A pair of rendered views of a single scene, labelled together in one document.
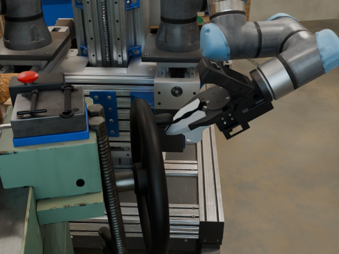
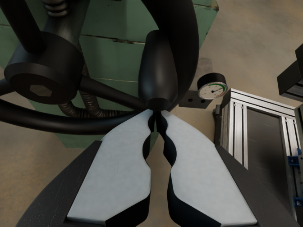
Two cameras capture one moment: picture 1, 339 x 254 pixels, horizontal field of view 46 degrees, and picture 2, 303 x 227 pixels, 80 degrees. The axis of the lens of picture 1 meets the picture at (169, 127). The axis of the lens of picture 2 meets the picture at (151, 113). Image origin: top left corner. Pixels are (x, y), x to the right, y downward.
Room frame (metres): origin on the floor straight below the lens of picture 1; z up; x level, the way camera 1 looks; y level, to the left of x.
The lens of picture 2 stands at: (0.67, -0.07, 0.96)
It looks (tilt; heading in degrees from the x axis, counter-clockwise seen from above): 60 degrees down; 87
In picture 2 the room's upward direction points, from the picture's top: 17 degrees clockwise
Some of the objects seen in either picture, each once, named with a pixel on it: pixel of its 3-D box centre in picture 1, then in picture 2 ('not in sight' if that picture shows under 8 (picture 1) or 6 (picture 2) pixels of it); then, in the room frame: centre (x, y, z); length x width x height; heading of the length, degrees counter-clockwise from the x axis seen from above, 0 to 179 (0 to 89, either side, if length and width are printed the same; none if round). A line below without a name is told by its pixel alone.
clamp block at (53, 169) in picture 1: (53, 146); not in sight; (0.51, 0.18, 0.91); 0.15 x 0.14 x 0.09; 12
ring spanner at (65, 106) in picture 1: (67, 100); not in sight; (0.50, 0.14, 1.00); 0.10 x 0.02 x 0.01; 12
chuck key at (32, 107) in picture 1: (33, 102); not in sight; (0.49, 0.19, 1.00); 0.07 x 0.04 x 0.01; 12
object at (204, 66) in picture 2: not in sight; (195, 83); (0.78, 0.29, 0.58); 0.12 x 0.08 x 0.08; 102
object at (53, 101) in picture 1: (47, 103); not in sight; (0.52, 0.18, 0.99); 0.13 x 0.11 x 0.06; 12
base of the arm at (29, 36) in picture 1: (25, 27); not in sight; (1.27, 0.47, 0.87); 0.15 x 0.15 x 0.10
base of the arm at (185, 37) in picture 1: (178, 29); not in sight; (1.25, -0.03, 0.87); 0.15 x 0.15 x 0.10
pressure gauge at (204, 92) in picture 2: not in sight; (209, 87); (0.80, 0.22, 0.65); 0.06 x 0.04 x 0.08; 12
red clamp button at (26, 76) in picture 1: (27, 76); not in sight; (0.54, 0.21, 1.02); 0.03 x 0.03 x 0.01
